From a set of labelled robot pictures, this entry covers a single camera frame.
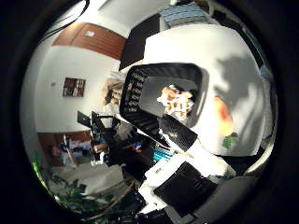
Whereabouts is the blue plastic crate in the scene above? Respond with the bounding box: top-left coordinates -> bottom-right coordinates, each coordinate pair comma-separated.
152,147 -> 174,162

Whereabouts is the orange carrot plush toy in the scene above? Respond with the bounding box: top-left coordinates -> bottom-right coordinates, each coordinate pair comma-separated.
213,96 -> 240,149

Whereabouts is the black plastic lattice basket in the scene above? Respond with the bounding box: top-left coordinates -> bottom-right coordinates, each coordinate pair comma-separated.
119,63 -> 204,148

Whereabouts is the green leafy plant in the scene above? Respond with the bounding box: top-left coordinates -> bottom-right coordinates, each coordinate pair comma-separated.
32,152 -> 138,223

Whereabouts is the dark monitor screen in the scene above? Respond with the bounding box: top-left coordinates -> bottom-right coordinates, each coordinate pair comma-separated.
77,110 -> 93,129

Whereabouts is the dark flat panel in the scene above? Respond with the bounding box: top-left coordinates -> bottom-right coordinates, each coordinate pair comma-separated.
119,13 -> 162,71

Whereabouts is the blue patterned cloth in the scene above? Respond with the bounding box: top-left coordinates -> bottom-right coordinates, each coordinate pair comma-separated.
160,3 -> 208,27

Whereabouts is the brown wooden door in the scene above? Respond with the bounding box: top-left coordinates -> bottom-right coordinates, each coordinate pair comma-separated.
51,21 -> 127,61

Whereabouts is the brown wall shelf decoration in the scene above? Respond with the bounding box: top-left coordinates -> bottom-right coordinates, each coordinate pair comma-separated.
102,73 -> 125,106

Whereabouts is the dark framed wall picture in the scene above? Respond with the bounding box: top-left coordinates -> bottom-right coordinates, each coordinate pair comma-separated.
62,77 -> 87,98

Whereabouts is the black cable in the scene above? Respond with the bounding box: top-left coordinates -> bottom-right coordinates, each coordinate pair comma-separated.
40,0 -> 92,41

